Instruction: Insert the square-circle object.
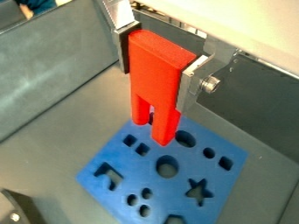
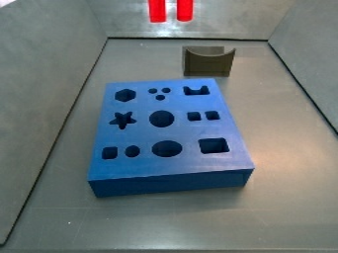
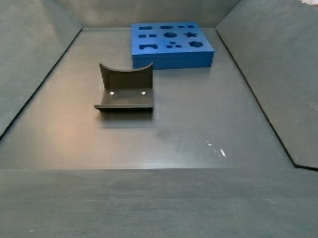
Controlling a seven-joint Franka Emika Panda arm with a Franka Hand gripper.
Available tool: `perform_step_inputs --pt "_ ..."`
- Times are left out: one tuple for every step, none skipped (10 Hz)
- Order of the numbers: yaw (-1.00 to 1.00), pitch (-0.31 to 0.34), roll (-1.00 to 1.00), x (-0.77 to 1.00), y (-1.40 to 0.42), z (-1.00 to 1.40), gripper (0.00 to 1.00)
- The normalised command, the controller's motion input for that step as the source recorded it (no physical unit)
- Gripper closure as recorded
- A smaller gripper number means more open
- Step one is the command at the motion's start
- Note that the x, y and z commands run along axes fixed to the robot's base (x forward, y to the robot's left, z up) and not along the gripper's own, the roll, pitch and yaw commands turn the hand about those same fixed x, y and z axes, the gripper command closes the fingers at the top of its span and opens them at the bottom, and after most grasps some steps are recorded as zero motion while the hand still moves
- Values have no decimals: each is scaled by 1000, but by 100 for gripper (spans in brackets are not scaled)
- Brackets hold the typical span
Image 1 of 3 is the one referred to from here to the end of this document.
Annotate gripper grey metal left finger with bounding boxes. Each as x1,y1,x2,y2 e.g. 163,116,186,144
102,0,142,74

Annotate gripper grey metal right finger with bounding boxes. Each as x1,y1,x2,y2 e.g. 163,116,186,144
176,37,238,113

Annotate red two-pronged peg block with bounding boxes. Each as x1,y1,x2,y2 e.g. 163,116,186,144
128,30,196,146

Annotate person in blue clothing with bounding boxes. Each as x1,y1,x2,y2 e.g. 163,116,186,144
15,0,58,19

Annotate blue shape-sorting board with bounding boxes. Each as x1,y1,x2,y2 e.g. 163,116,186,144
76,117,248,224

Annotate black round base corner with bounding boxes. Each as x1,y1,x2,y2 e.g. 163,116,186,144
0,188,47,224

